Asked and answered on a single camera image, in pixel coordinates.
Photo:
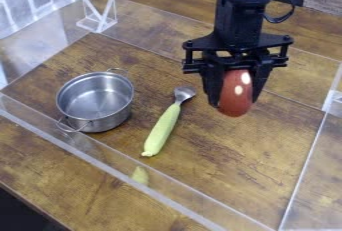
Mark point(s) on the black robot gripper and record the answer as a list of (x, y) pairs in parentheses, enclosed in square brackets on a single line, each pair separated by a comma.
[(237, 46)]

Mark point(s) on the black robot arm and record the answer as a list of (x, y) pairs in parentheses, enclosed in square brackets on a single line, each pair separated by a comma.
[(238, 46)]

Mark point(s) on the clear acrylic triangular bracket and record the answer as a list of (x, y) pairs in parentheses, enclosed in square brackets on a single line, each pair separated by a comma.
[(98, 21)]

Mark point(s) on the small silver pot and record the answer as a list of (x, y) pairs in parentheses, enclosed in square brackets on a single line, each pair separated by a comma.
[(95, 101)]

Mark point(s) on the spoon with yellow-green handle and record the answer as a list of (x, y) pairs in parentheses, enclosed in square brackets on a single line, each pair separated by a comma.
[(163, 127)]

